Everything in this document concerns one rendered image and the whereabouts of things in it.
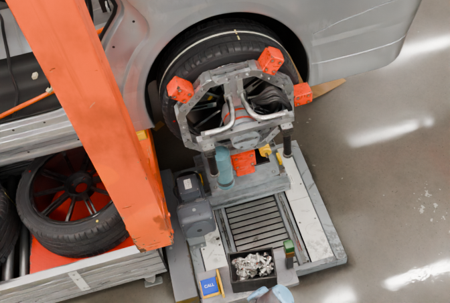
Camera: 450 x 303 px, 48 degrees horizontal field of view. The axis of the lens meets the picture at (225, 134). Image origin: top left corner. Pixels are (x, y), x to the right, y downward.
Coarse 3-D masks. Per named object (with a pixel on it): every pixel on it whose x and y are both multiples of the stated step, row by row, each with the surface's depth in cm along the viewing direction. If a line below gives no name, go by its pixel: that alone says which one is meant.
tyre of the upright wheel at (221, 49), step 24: (216, 24) 227; (240, 24) 227; (168, 48) 234; (192, 48) 222; (216, 48) 216; (240, 48) 216; (264, 48) 220; (168, 72) 229; (192, 72) 219; (288, 72) 233; (168, 96) 226; (168, 120) 237
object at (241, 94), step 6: (240, 84) 219; (240, 90) 221; (240, 96) 221; (246, 102) 218; (246, 108) 216; (252, 114) 213; (270, 114) 212; (276, 114) 212; (282, 114) 212; (288, 114) 212; (258, 120) 212; (264, 120) 212
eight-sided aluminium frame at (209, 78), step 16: (240, 64) 217; (256, 64) 217; (208, 80) 213; (224, 80) 215; (272, 80) 222; (288, 80) 227; (288, 96) 232; (176, 112) 225; (272, 128) 249; (192, 144) 241; (224, 144) 255; (256, 144) 253
